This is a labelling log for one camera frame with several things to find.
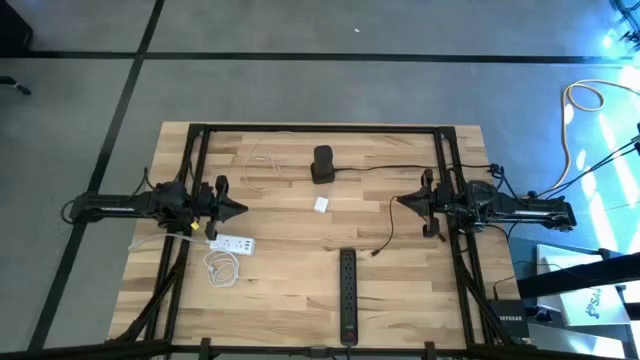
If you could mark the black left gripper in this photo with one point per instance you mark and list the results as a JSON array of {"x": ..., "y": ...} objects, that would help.
[{"x": 212, "y": 207}]

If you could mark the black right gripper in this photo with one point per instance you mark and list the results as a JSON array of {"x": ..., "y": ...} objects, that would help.
[{"x": 436, "y": 205}]

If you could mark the white power strip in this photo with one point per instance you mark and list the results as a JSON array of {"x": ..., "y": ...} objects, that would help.
[{"x": 232, "y": 244}]

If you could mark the white USB charger cube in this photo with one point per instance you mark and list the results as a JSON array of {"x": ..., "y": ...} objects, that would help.
[{"x": 321, "y": 204}]

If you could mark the black tower power strip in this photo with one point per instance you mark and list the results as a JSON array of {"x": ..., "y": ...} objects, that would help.
[{"x": 323, "y": 162}]

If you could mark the long black power strip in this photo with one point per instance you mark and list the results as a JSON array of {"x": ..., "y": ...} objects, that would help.
[{"x": 348, "y": 300}]

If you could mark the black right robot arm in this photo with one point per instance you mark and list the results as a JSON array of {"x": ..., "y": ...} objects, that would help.
[{"x": 525, "y": 210}]

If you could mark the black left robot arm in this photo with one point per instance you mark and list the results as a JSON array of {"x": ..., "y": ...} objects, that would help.
[{"x": 125, "y": 205}]

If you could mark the black metal beam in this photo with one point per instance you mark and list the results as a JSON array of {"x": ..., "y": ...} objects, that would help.
[{"x": 575, "y": 277}]

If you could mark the white box with blue logo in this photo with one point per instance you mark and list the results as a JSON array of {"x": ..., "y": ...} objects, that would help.
[{"x": 585, "y": 305}]

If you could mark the grey metal plate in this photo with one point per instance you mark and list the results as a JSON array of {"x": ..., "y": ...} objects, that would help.
[{"x": 565, "y": 342}]

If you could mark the black chair leg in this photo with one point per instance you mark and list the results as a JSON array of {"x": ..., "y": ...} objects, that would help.
[{"x": 15, "y": 85}]

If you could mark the black cabinet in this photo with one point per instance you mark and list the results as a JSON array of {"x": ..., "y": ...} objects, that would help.
[{"x": 12, "y": 30}]

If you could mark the black metal table frame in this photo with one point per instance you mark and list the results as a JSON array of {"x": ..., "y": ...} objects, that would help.
[{"x": 320, "y": 128}]

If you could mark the black network switch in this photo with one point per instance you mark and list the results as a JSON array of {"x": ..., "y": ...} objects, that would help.
[{"x": 510, "y": 320}]

